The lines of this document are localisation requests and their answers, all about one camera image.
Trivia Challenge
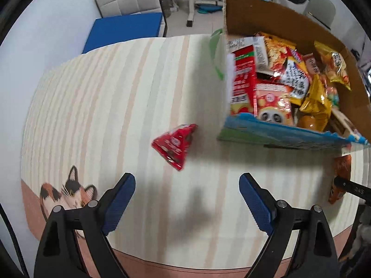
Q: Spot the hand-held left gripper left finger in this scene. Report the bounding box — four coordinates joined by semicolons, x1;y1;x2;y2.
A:
34;172;136;278

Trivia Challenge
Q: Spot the printed cardboard box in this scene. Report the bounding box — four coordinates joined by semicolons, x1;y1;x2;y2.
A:
209;0;371;151

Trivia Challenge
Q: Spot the striped cat print tablecloth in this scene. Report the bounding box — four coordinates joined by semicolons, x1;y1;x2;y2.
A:
20;33;366;278

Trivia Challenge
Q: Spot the grey chair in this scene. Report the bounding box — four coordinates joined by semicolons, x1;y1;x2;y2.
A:
303;0;337;30

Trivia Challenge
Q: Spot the black cable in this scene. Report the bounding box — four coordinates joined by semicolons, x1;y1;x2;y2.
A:
0;203;29;278

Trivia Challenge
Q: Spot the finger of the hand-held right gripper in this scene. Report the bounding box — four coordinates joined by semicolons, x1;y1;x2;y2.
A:
333;176;371;203

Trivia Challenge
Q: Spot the small dark red packet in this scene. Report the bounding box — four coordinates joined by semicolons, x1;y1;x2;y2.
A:
151;123;199;171

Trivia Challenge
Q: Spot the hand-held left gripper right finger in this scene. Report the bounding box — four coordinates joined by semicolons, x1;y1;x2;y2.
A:
238;172;339;278

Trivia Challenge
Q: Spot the heap of snack packets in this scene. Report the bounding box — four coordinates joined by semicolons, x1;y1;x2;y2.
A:
226;32;363;139

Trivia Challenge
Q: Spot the white desk leg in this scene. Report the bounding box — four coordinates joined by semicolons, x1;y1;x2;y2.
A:
185;0;195;28

